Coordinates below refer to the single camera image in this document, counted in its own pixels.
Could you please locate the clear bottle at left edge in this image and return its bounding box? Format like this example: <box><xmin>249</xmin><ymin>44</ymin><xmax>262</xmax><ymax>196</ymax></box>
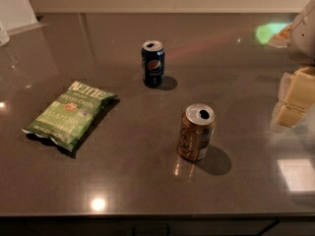
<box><xmin>0</xmin><ymin>22</ymin><xmax>11</xmax><ymax>46</ymax></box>

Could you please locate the white board leaning on wall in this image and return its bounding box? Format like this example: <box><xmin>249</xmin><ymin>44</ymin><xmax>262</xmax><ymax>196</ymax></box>
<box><xmin>0</xmin><ymin>0</ymin><xmax>42</xmax><ymax>34</ymax></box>

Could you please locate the orange soda can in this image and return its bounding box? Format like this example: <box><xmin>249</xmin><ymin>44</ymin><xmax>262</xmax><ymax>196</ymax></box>
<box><xmin>178</xmin><ymin>103</ymin><xmax>215</xmax><ymax>161</ymax></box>

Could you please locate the blue Pepsi can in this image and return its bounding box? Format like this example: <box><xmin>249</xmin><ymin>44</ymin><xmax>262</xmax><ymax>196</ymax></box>
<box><xmin>141</xmin><ymin>40</ymin><xmax>164</xmax><ymax>88</ymax></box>

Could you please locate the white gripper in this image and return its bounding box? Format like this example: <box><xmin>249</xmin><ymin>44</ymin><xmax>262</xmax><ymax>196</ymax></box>
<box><xmin>270</xmin><ymin>0</ymin><xmax>315</xmax><ymax>129</ymax></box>

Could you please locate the green jalapeno chips bag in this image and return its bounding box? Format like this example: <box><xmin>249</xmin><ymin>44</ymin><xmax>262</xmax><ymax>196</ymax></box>
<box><xmin>23</xmin><ymin>81</ymin><xmax>116</xmax><ymax>152</ymax></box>

